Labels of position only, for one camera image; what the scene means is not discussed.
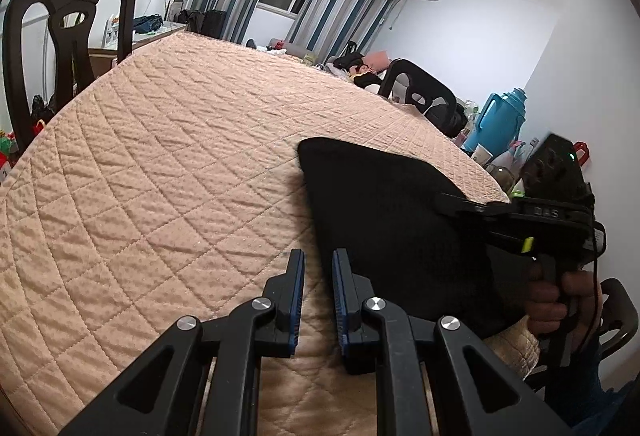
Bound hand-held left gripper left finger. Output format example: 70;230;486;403
59;249;306;436

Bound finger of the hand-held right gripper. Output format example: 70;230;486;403
434;193;516;220

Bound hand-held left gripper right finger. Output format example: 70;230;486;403
332;248;573;436

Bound black pants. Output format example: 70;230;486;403
297;136;531;339

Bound person's right forearm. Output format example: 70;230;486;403
542;341;616;427

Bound person's right hand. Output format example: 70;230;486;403
525;261;603;352

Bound blue thermos jug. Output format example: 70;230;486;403
461;88;528;154

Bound black backpack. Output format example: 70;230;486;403
435;99;469;139

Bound dark brown chair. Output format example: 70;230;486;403
525;277;640;392
377;59;457;127
2;0;137;154

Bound pink pillow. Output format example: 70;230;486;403
362;50;391;73

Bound black plush toy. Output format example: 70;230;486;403
332;52;386;90

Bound peach quilted blanket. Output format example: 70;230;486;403
0;32;541;436

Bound black bag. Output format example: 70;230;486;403
180;9;228;40

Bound wooden side table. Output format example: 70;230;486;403
89;21;188;77

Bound dark blue bag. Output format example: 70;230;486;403
132;15;165;34

